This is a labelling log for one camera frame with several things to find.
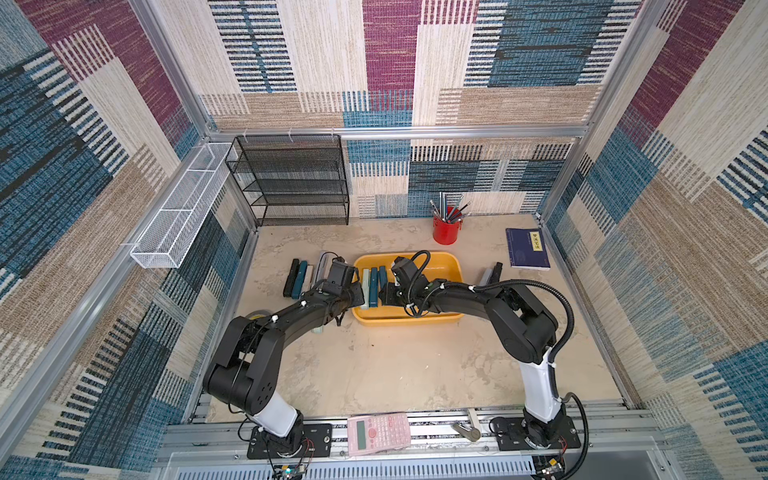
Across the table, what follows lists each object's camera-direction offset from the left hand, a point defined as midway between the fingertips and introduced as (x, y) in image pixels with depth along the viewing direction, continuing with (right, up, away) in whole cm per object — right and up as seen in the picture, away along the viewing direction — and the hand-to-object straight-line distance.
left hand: (359, 292), depth 94 cm
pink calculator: (+6, -31, -20) cm, 38 cm away
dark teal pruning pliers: (+7, +4, +6) cm, 10 cm away
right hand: (+9, -2, +3) cm, 10 cm away
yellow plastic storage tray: (+27, +7, +14) cm, 31 cm away
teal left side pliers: (-20, +2, +5) cm, 21 cm away
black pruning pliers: (+45, +4, +8) cm, 46 cm away
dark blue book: (+60, +13, +17) cm, 64 cm away
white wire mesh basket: (-43, +17, -22) cm, 51 cm away
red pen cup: (+30, +19, +16) cm, 39 cm away
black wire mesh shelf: (-26, +38, +16) cm, 49 cm away
